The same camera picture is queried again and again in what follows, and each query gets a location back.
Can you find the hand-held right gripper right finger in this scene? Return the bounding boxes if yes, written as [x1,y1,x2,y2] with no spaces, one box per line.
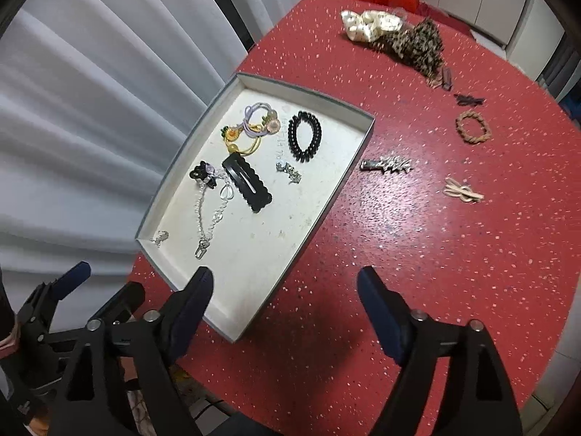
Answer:
[356,266,527,436]

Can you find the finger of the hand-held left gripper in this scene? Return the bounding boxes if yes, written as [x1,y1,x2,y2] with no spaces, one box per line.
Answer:
[17,261,92,328]
[85,282,147,325]

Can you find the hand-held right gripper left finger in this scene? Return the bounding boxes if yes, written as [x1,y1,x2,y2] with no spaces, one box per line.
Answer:
[43,266,215,436]

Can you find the silver chain bracelet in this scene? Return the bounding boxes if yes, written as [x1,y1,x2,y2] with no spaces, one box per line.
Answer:
[194,170,237,261]

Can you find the white shallow tray box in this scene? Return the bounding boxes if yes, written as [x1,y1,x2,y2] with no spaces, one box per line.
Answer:
[135,73,375,342]

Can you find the black scalloped hair clip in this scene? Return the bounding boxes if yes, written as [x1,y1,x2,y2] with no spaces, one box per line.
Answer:
[221,153,273,213]

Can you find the silver rhinestone hair clip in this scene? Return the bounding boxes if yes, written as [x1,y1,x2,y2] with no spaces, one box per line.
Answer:
[273,160,302,185]

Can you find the purple beaded hair tie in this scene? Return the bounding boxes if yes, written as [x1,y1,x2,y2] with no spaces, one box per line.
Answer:
[243,102,284,139]

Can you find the patterned brown cloth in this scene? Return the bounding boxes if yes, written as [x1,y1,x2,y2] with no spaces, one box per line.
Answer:
[120,354,155,436]

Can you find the small black flower clip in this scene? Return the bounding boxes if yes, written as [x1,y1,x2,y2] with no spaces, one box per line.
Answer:
[190,161,219,189]

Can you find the beige bow hair clip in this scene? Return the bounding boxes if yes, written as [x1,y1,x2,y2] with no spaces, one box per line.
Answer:
[444,177,484,204]

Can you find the silver leaf hair clip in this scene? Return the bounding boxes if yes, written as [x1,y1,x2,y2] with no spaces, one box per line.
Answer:
[361,154,415,175]

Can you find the white curtain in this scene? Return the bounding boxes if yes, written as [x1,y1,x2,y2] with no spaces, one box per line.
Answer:
[0,0,255,282]

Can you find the leopard print scrunchie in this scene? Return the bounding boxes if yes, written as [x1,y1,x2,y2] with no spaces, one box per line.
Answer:
[367,17,448,87]

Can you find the cream satin scrunchie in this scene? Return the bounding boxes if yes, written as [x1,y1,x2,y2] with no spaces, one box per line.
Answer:
[340,9,402,43]

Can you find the yellow beaded hair tie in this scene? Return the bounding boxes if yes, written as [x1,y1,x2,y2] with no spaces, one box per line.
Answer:
[222,120,268,155]

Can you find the black spiral hair tie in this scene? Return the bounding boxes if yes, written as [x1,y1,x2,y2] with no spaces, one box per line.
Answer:
[287,110,323,163]

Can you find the braided brown hair tie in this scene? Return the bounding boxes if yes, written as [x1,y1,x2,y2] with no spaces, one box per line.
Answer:
[455,109,493,145]

